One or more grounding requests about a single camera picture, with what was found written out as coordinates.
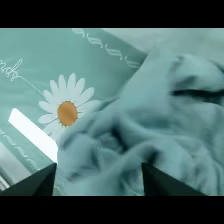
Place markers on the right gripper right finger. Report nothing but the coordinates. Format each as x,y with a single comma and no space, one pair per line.
161,185

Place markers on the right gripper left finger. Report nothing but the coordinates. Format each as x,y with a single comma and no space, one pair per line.
40,184

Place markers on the pale blue shirt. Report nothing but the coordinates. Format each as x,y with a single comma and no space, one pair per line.
160,126

